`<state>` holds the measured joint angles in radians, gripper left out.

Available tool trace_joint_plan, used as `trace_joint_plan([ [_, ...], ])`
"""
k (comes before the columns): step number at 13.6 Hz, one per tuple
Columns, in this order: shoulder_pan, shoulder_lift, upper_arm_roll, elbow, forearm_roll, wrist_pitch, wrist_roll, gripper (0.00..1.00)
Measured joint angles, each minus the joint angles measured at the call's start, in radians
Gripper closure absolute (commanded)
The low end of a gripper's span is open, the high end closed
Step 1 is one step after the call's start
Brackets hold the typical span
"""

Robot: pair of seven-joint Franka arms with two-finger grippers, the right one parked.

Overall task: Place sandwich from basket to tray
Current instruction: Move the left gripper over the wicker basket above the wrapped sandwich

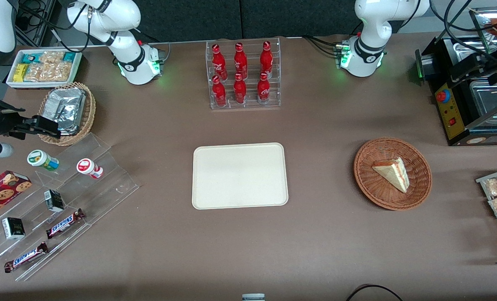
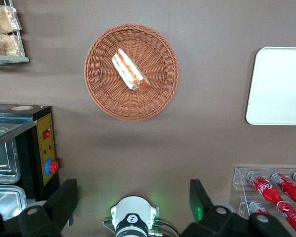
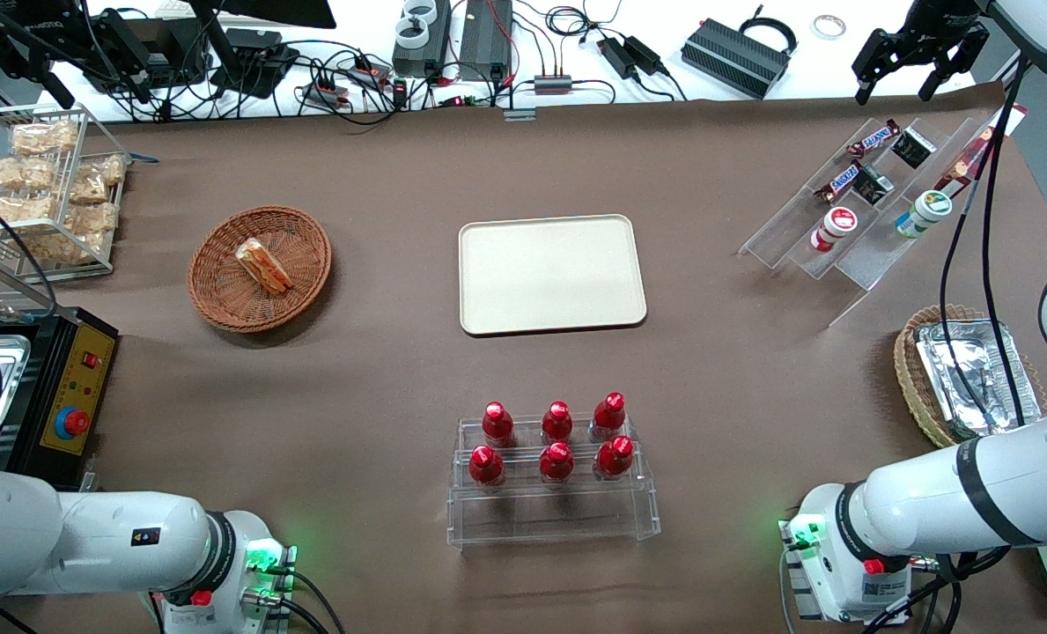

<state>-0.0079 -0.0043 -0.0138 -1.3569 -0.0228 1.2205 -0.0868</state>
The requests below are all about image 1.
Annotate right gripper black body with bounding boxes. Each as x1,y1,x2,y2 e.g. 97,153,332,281
0,99,26,140

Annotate triangular sandwich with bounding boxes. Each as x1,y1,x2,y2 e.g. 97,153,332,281
372,157,410,194

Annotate white rectangular snack tray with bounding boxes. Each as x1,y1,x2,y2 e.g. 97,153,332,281
6,48,83,89

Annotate light wicker basket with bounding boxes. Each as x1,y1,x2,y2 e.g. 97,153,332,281
38,82,97,146

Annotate round brown wicker basket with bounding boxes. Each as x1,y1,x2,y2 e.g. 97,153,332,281
354,137,433,211

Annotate cream plastic tray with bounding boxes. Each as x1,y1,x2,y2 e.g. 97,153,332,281
192,142,289,210

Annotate stack of foil trays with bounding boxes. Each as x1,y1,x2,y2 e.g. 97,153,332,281
43,88,86,135

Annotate green lid jar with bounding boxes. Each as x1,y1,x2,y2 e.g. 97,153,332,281
27,149,60,172

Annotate black yellow sealing machine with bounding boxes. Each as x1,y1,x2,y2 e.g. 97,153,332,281
415,36,497,147

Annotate red lid jar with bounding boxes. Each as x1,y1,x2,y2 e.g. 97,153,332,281
76,158,104,179

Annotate clear nut snack bag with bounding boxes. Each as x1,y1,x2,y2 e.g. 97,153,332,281
38,51,66,65
24,63,45,82
39,62,72,82

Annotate red tartan cookie box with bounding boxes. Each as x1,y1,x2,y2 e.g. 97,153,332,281
0,170,32,222

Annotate small black carton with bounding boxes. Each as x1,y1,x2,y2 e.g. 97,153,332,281
43,189,65,213
2,217,25,240

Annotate Snickers chocolate bar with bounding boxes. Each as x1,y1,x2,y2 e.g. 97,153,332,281
4,242,49,273
46,208,86,239

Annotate black equipment rack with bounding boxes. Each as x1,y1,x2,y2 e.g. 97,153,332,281
16,0,59,46

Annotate red cola bottle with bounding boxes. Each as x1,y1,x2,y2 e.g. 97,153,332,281
212,44,228,80
257,72,270,104
212,75,227,107
233,74,247,104
234,43,249,79
260,41,273,78

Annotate clear acrylic bottle rack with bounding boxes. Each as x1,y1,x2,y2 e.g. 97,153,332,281
206,37,281,110

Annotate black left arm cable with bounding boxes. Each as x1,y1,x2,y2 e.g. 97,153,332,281
430,0,497,67

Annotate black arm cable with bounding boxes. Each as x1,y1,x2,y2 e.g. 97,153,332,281
430,0,497,67
18,0,94,53

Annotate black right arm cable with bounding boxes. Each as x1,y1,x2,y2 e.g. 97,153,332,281
18,0,94,53

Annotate black left base cables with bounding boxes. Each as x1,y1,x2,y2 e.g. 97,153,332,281
303,35,344,57

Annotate black floor cable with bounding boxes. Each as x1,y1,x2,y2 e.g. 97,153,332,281
347,284,403,301

